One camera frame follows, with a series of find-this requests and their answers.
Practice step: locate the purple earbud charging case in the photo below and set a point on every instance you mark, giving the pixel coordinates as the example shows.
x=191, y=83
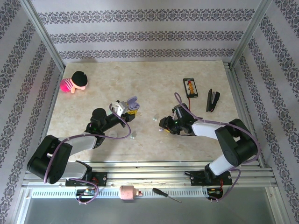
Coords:
x=133, y=102

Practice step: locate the white earbud charging case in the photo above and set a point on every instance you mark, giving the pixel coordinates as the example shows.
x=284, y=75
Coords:
x=113, y=134

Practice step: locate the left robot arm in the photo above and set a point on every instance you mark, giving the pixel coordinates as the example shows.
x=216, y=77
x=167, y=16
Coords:
x=81, y=142

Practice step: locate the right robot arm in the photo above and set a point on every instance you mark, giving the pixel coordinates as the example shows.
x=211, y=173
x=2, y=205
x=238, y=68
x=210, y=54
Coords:
x=233, y=144

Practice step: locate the small clear glass bead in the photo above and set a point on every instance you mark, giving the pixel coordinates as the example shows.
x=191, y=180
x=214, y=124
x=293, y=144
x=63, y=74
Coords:
x=154, y=119

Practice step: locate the black battery holder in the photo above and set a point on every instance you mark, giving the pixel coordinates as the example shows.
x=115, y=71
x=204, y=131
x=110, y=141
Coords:
x=190, y=87

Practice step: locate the black stapler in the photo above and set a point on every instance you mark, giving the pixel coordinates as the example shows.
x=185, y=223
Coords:
x=213, y=100

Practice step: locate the plush doll with black hat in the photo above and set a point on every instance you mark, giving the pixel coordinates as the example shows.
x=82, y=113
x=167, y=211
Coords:
x=79, y=78

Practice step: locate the pink cylinder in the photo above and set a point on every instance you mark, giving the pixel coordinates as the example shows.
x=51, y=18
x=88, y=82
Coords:
x=127, y=192

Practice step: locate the small circuit board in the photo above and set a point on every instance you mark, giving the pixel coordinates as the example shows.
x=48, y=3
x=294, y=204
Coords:
x=86, y=192
x=215, y=191

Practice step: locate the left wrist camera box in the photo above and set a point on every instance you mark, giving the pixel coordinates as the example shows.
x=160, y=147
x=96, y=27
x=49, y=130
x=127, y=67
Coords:
x=118, y=107

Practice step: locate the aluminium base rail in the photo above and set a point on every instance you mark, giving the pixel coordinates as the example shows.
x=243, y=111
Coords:
x=151, y=173

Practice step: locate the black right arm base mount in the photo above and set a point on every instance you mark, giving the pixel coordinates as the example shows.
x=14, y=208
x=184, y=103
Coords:
x=197, y=177

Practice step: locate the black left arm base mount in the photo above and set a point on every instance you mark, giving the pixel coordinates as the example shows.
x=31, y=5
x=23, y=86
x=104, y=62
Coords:
x=100, y=178

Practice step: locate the aluminium side rail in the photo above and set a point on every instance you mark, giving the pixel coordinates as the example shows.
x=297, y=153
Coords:
x=243, y=112

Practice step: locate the aluminium frame post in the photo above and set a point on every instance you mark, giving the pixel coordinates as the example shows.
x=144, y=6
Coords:
x=44, y=35
x=250, y=35

